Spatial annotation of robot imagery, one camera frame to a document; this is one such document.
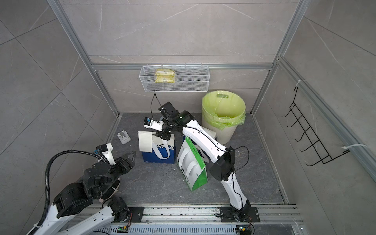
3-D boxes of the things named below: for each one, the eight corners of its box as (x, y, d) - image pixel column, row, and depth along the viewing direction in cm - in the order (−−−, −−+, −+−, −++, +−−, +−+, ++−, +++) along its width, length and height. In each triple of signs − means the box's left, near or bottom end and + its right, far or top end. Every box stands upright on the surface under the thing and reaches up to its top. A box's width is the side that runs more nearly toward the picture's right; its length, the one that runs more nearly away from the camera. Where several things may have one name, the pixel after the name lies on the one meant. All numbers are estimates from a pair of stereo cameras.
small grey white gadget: (122, 145, 103) (121, 143, 101) (116, 136, 108) (115, 134, 106) (132, 139, 106) (131, 138, 104) (126, 131, 111) (124, 129, 109)
